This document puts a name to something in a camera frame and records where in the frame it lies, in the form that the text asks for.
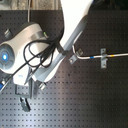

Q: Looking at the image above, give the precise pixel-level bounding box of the grey clip near gripper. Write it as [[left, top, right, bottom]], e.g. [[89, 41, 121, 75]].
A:
[[39, 82, 46, 90]]

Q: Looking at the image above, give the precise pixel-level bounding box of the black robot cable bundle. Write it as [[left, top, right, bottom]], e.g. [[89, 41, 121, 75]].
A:
[[13, 28, 65, 83]]

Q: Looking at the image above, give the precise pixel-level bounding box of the grey cable clip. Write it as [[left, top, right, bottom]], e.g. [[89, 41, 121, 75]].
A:
[[76, 48, 83, 56], [69, 55, 77, 64], [100, 48, 108, 69]]

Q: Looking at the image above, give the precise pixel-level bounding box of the grey cable clip lower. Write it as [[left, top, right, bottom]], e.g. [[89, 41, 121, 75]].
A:
[[69, 55, 77, 64]]

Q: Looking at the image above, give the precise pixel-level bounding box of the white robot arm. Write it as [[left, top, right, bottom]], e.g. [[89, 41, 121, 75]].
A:
[[0, 0, 93, 93]]

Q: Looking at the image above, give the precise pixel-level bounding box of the white gripper block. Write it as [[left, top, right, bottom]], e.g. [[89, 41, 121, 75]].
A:
[[13, 71, 38, 112]]

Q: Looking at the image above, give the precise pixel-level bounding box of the grey cable clip right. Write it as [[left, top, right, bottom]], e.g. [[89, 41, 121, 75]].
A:
[[100, 48, 108, 69]]

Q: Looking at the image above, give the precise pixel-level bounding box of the black perforated breadboard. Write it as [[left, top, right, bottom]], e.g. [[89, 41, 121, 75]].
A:
[[0, 10, 128, 128]]

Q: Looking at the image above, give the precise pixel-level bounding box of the grey cable clip upper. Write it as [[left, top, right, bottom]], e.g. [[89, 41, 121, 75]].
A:
[[76, 48, 83, 56]]

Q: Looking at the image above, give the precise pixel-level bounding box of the grey clip top left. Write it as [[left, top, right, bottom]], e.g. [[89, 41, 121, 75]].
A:
[[4, 29, 11, 38]]

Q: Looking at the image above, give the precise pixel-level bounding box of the white routed cable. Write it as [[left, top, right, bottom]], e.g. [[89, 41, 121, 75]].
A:
[[71, 45, 128, 62]]

